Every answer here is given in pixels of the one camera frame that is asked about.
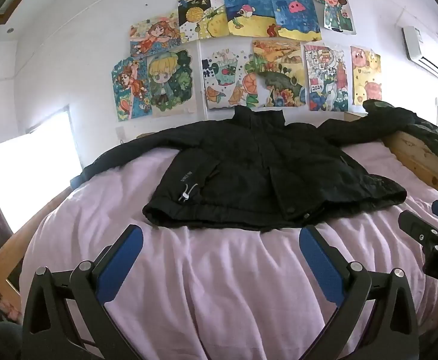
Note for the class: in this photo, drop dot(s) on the pink bed sheet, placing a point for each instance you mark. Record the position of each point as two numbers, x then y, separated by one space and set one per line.
222 270

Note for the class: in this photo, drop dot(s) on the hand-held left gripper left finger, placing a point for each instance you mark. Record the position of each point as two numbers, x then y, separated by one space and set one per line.
119 266

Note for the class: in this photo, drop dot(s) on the wooden bed frame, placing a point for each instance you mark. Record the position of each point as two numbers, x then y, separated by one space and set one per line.
417 153

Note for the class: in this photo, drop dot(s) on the black jacket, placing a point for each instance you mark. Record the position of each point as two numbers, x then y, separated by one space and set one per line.
264 172

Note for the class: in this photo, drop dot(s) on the white wall socket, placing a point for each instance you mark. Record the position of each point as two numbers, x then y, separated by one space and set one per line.
120 135

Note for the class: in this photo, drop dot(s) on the white air conditioner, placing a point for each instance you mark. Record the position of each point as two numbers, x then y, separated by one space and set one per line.
425 50

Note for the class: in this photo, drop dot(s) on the bright window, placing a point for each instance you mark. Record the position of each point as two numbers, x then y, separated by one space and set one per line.
24 172

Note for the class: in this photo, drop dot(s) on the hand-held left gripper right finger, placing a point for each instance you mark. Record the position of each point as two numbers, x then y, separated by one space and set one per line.
322 266

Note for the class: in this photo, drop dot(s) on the group of colourful wall drawings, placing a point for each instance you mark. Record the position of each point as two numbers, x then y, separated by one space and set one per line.
241 60

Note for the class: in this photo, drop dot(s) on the dark green cloth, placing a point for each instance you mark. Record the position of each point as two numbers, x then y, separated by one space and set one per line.
434 137

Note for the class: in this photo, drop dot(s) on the round ceiling lamp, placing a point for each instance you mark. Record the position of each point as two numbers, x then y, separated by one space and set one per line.
10 30

